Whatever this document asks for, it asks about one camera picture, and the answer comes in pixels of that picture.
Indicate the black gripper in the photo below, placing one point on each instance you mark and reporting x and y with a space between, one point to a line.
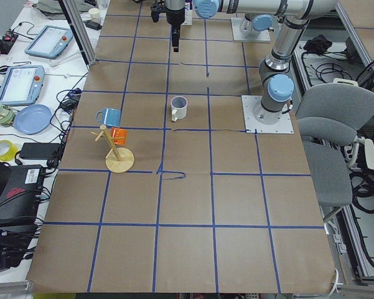
174 18

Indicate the white mug grey inside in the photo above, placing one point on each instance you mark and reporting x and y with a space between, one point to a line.
178 108

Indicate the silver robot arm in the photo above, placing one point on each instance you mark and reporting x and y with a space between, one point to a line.
277 86
304 10

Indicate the white paper cup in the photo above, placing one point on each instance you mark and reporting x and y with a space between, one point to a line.
95 14

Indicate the blue mug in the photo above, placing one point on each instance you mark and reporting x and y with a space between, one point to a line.
109 117

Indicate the orange mug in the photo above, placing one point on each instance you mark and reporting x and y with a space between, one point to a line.
118 135

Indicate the far blue teach pendant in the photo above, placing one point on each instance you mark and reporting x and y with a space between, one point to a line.
50 42

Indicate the blue teach pendant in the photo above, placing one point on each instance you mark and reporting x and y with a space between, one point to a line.
50 42
22 85

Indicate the near blue teach pendant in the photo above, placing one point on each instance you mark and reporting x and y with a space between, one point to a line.
22 85

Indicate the blue plate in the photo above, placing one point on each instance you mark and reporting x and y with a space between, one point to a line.
32 119

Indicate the grey office chair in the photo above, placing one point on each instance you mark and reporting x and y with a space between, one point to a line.
332 112

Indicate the black power adapter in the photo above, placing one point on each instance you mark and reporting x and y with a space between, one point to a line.
38 150

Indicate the yellow tape roll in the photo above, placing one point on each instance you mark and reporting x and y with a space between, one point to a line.
8 150

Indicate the black computer box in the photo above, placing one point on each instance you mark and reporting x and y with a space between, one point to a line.
20 187

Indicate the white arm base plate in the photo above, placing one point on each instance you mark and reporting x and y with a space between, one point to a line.
258 120
243 31

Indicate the aluminium frame post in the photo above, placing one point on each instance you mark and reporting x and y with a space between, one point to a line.
72 15

